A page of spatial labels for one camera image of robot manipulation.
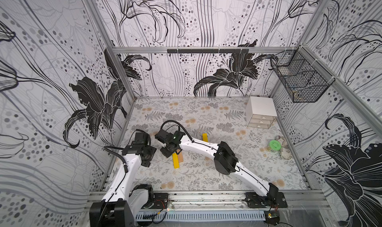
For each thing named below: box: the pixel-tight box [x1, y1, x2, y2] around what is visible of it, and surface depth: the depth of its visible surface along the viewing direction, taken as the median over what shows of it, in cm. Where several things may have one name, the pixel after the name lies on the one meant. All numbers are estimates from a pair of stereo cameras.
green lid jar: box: [267, 139, 282, 154], surface depth 90 cm
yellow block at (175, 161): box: [172, 152, 181, 169], surface depth 88 cm
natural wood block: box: [176, 148, 184, 163], surface depth 90 cm
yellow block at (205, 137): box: [201, 132, 209, 143], surface depth 97 cm
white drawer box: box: [245, 96, 278, 129], surface depth 97 cm
